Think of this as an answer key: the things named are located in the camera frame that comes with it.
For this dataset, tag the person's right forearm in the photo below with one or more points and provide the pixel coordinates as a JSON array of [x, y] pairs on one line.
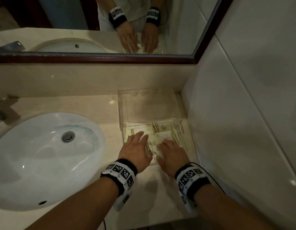
[[224, 210]]

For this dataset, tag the person's right hand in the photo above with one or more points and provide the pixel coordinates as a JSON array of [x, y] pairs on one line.
[[174, 158]]

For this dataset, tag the black marker wristband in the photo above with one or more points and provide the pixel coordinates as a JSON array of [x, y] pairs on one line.
[[121, 174], [190, 180]]

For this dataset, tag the dark wood framed mirror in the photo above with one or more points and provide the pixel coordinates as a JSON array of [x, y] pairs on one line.
[[90, 26]]

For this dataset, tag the clear acrylic tray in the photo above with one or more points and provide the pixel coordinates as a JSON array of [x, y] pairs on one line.
[[150, 107]]

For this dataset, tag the white oval sink basin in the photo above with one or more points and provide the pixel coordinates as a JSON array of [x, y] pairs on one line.
[[40, 162]]

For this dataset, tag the person's left forearm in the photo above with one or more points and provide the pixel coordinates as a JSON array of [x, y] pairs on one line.
[[85, 205]]

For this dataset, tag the metal sink drain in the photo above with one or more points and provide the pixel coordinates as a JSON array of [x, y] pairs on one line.
[[68, 136]]

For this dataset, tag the person's left fingers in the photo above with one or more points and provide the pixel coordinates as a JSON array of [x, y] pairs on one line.
[[138, 137]]

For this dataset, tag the chrome faucet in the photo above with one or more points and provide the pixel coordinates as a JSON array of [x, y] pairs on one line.
[[3, 110]]

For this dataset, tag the person's left hand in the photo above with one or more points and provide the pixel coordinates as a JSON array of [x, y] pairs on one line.
[[134, 153]]

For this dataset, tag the person's right fingers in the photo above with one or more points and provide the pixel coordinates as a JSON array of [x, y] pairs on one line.
[[167, 144]]

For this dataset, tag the white gold striped packet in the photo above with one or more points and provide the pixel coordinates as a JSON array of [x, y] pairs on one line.
[[134, 129], [166, 131], [155, 150]]

